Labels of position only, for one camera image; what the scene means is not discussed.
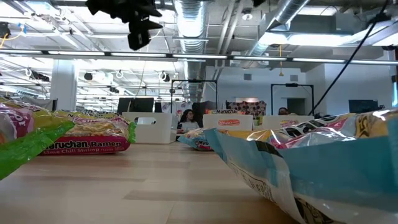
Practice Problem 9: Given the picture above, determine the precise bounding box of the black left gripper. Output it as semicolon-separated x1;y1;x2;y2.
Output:
85;0;163;51

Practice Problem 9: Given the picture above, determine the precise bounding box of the orange Maruchan ramen pack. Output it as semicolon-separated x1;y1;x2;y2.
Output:
205;108;246;126

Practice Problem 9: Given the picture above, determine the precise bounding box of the white plastic bin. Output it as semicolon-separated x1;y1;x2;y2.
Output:
202;114;254;131
262;114;315;129
121;111;178;144

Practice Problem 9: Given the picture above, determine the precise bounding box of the blue less-sodium Maruchan ramen pack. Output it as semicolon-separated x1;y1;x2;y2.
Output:
177;127;218;152
203;107;398;224

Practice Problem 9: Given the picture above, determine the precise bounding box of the linear ceiling light strip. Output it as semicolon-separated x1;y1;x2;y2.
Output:
0;48;398;66

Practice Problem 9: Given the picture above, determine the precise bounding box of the black computer monitor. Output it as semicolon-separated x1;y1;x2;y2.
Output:
132;97;155;113
116;97;135;114

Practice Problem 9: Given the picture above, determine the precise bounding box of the dotted pattern partition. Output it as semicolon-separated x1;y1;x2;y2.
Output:
226;100;267;118

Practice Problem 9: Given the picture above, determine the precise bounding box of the person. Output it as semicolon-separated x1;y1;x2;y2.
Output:
277;106;295;116
177;108;200;133

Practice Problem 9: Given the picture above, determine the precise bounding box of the white building pillar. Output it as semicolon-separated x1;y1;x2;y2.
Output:
50;58;78;111

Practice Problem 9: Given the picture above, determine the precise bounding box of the grey fabric partition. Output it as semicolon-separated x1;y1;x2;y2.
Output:
21;96;58;111

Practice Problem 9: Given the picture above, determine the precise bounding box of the black ceiling device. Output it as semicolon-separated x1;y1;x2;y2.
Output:
0;21;12;39

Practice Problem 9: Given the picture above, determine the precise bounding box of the silver slanted ceiling duct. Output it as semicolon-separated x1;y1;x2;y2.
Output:
241;0;312;68

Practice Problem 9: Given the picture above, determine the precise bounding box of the silver round ceiling duct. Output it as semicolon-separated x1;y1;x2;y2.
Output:
173;0;208;103

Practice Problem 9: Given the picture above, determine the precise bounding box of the white rectangular ceiling duct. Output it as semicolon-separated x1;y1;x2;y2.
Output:
257;14;398;47

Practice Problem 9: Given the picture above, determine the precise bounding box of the black rig frame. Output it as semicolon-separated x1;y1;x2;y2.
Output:
270;83;315;116

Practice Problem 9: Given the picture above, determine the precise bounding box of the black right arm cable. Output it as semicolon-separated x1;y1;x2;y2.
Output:
307;0;391;116

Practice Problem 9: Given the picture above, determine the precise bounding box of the black wall-side monitor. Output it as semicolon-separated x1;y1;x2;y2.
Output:
348;99;380;114

